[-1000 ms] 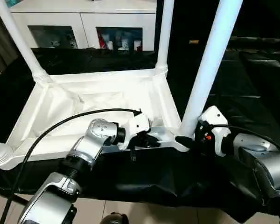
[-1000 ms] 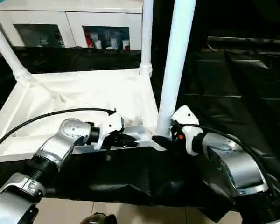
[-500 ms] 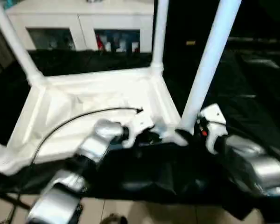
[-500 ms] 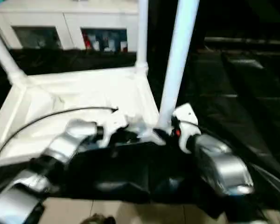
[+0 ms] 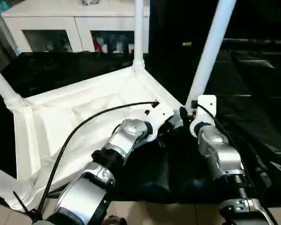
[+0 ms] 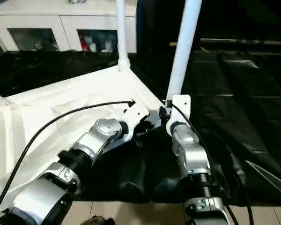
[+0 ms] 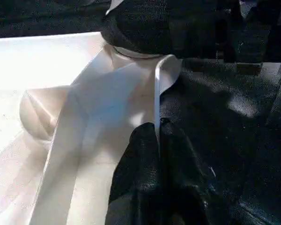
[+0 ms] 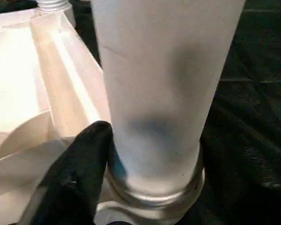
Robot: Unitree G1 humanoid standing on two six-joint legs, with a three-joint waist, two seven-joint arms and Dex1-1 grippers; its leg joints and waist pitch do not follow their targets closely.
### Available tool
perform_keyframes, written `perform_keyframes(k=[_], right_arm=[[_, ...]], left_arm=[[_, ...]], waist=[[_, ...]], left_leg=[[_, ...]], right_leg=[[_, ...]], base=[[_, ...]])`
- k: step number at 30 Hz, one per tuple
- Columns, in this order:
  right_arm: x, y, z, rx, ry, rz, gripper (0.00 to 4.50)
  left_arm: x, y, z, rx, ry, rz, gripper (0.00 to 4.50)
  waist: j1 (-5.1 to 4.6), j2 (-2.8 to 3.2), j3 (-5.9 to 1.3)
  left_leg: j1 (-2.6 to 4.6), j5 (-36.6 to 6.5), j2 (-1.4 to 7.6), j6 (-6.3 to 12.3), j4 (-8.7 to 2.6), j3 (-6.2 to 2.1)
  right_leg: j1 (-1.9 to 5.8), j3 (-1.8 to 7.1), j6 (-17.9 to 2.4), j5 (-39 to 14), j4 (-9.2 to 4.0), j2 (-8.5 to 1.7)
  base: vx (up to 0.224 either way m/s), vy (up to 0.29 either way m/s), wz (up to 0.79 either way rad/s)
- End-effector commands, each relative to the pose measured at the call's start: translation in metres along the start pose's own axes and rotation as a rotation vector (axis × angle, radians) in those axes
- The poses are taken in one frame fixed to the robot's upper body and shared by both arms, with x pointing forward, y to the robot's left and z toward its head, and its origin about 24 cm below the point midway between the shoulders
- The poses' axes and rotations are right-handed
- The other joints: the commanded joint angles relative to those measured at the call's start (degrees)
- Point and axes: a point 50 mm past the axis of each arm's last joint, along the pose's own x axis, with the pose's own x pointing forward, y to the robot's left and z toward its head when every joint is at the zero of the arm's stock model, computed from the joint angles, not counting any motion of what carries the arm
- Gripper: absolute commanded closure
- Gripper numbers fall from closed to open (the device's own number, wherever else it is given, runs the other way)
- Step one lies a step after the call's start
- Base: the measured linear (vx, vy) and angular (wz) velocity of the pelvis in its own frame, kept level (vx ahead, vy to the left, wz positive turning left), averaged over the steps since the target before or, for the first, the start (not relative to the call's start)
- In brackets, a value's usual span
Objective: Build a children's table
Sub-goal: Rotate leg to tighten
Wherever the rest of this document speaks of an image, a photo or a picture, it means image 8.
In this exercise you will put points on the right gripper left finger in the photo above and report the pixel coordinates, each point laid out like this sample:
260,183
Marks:
70,178

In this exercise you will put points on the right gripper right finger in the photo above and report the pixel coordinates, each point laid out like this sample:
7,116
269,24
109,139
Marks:
236,197

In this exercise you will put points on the white plastic table top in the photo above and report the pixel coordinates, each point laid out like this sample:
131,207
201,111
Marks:
25,70

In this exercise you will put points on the white plastic table leg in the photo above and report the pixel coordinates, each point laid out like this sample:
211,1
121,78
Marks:
52,3
159,70

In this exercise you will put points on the black work mat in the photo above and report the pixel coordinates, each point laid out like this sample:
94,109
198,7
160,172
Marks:
260,70

